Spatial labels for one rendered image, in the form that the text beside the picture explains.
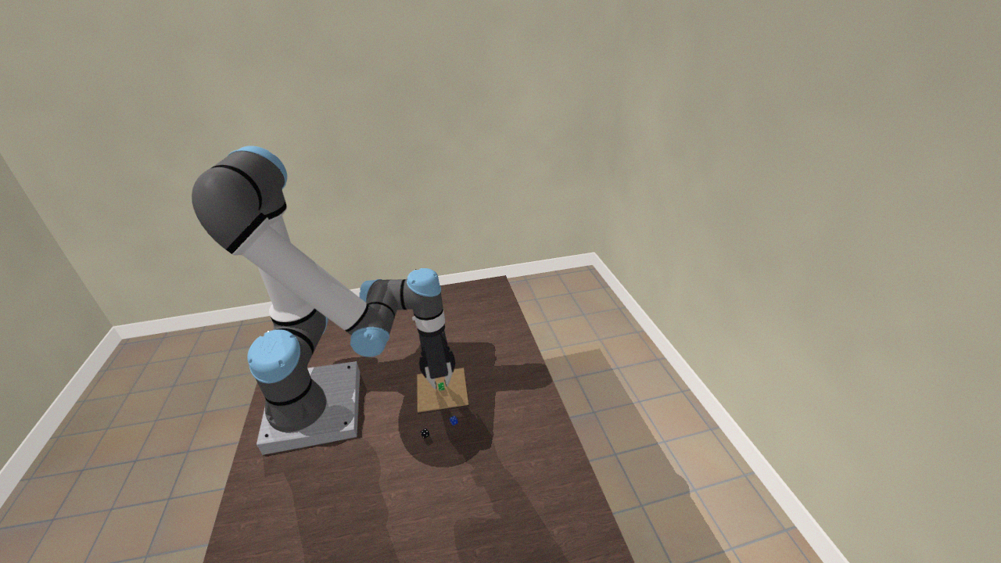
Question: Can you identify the tan flat mat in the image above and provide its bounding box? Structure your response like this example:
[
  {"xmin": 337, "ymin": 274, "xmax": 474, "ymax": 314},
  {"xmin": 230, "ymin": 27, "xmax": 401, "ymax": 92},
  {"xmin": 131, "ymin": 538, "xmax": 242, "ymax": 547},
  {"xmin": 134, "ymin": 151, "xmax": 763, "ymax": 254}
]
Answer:
[{"xmin": 417, "ymin": 368, "xmax": 468, "ymax": 412}]

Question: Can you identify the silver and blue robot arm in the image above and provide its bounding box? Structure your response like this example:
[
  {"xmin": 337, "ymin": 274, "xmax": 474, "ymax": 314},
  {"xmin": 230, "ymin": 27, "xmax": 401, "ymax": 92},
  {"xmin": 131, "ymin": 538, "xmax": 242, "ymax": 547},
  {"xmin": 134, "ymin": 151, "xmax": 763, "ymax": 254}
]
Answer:
[{"xmin": 192, "ymin": 146, "xmax": 445, "ymax": 432}]

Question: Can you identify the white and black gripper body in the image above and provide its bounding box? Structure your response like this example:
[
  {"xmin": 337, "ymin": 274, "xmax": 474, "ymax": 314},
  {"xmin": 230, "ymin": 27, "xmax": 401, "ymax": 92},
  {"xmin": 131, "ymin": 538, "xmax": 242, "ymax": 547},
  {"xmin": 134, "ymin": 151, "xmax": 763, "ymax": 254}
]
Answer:
[{"xmin": 418, "ymin": 324, "xmax": 450, "ymax": 364}]

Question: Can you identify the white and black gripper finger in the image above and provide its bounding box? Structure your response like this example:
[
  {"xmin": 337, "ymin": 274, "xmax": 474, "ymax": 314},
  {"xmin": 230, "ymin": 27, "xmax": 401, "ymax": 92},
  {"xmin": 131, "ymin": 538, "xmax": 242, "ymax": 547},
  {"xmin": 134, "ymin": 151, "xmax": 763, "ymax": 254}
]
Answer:
[
  {"xmin": 419, "ymin": 357, "xmax": 436, "ymax": 389},
  {"xmin": 445, "ymin": 351, "xmax": 455, "ymax": 386}
]

